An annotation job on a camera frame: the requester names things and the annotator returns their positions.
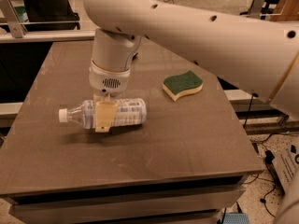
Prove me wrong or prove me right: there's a white printed floor box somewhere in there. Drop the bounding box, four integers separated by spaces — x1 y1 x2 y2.
273 137 299 191

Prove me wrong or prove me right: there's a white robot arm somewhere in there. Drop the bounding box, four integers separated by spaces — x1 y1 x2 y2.
83 0 299 119

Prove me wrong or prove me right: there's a black floor cable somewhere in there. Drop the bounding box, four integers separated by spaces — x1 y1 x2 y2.
242 93 286 224

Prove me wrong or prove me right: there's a green and yellow sponge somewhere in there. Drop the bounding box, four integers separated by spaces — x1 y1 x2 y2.
162 71 204 102

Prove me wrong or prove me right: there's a blue box on floor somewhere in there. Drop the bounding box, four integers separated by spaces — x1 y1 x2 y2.
221 213 249 224

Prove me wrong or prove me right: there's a black office chair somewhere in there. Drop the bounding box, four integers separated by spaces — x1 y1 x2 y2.
19 0 81 32

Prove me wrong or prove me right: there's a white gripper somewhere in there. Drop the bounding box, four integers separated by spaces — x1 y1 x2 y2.
89 61 131 133

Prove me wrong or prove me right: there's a metal glass bracket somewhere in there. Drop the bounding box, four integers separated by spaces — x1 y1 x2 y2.
0 0 27 38
246 0 265 19

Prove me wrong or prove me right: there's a right metal glass bracket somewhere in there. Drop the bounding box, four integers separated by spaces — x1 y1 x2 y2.
246 0 265 19

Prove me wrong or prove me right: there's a left metal glass bracket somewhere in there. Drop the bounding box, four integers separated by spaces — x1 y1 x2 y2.
0 0 27 38

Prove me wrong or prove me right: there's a clear plastic water bottle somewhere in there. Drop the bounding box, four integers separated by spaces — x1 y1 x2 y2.
59 98 147 130

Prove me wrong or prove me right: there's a grey table drawer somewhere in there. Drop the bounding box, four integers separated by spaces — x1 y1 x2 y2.
9 185 245 224

